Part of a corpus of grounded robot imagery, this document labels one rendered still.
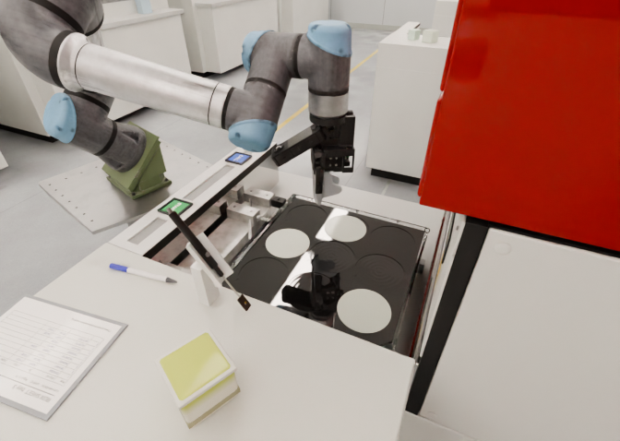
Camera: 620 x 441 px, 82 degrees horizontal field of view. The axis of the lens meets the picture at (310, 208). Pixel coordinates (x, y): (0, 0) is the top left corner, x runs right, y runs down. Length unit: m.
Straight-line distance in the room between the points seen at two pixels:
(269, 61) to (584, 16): 0.46
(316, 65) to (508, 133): 0.38
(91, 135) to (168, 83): 0.53
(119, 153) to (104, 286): 0.55
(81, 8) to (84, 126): 0.42
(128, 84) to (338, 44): 0.35
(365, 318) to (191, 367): 0.33
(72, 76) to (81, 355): 0.44
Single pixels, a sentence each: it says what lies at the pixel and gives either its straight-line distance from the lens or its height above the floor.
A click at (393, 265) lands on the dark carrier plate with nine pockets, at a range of 0.79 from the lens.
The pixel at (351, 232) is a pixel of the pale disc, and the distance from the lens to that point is 0.85.
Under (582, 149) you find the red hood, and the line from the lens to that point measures 0.37.
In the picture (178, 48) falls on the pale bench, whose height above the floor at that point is 0.53.
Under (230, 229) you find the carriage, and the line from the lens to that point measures 0.91.
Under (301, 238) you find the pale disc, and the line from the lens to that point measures 0.83.
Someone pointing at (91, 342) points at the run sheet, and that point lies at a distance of 0.66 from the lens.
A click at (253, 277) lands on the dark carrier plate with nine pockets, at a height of 0.90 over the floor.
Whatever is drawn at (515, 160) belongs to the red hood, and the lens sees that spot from 0.36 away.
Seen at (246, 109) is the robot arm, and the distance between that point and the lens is 0.62.
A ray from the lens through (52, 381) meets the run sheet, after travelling 0.64.
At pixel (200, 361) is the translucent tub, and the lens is 0.50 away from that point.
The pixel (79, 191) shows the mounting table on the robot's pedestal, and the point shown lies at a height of 0.82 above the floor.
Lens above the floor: 1.45
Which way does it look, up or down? 36 degrees down
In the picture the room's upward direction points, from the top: straight up
